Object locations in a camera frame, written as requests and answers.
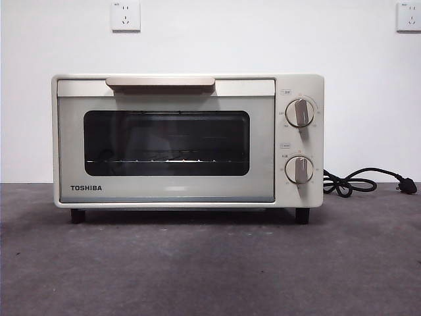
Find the white wall socket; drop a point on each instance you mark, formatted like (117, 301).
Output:
(125, 16)
(409, 18)

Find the cream oven knob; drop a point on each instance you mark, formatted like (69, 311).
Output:
(299, 170)
(299, 114)

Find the cream Toshiba toaster oven body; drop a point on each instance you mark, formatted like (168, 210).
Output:
(297, 85)

